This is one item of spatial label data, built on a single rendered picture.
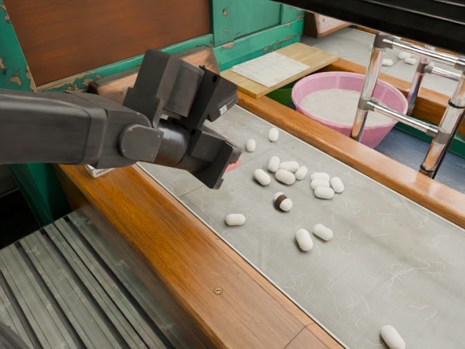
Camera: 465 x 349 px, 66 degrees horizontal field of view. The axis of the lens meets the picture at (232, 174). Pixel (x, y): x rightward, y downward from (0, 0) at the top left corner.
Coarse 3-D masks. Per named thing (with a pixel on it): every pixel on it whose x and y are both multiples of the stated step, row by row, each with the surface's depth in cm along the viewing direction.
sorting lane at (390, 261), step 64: (256, 128) 80; (192, 192) 65; (256, 192) 65; (384, 192) 65; (256, 256) 54; (320, 256) 54; (384, 256) 54; (448, 256) 54; (320, 320) 46; (384, 320) 46; (448, 320) 46
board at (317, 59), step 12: (288, 48) 106; (300, 48) 106; (312, 48) 106; (300, 60) 99; (312, 60) 99; (324, 60) 99; (336, 60) 102; (228, 72) 94; (300, 72) 94; (240, 84) 88; (252, 84) 88; (276, 84) 88
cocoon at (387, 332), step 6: (384, 330) 44; (390, 330) 43; (384, 336) 44; (390, 336) 43; (396, 336) 43; (390, 342) 43; (396, 342) 42; (402, 342) 42; (390, 348) 43; (396, 348) 42; (402, 348) 42
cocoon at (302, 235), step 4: (296, 232) 56; (300, 232) 55; (304, 232) 55; (296, 236) 55; (300, 236) 55; (304, 236) 54; (308, 236) 54; (300, 240) 54; (304, 240) 54; (308, 240) 54; (300, 244) 54; (304, 244) 54; (308, 244) 53; (312, 244) 54; (304, 248) 54; (308, 248) 54
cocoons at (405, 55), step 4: (404, 52) 108; (400, 56) 108; (404, 56) 108; (408, 56) 108; (412, 56) 109; (384, 60) 104; (388, 60) 104; (408, 60) 105; (412, 60) 105; (384, 64) 104; (388, 64) 104
